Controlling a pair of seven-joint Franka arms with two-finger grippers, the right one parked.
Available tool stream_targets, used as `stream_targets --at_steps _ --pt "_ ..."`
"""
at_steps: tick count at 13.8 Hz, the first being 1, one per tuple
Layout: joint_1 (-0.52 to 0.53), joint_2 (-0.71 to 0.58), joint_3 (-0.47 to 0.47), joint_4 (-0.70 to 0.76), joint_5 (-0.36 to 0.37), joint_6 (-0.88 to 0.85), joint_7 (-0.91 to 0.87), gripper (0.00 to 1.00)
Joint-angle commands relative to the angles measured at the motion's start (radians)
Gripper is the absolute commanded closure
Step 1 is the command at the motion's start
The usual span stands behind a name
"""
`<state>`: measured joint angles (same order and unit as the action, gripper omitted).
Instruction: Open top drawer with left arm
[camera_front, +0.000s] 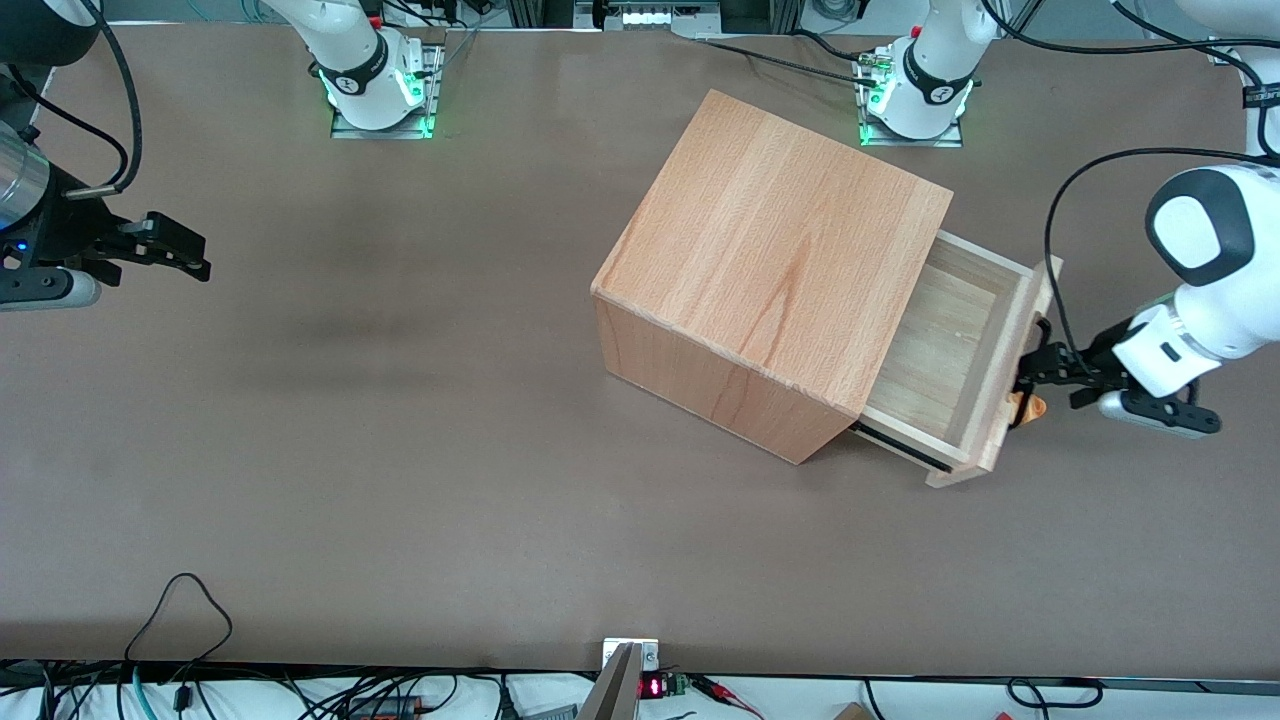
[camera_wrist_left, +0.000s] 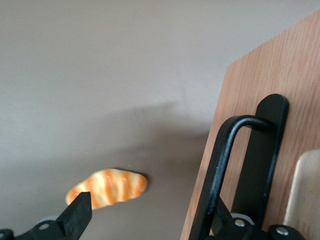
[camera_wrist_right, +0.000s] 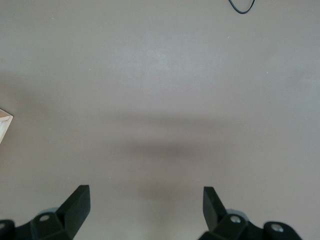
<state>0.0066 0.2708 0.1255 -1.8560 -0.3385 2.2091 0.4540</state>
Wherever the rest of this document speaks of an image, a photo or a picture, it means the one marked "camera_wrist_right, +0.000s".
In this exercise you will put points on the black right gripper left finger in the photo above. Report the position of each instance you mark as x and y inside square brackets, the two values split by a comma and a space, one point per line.
[72, 212]

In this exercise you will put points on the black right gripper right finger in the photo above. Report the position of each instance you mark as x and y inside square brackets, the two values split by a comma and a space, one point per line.
[215, 215]

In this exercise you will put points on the light wooden drawer cabinet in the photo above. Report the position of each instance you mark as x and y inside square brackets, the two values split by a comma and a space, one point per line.
[4, 125]

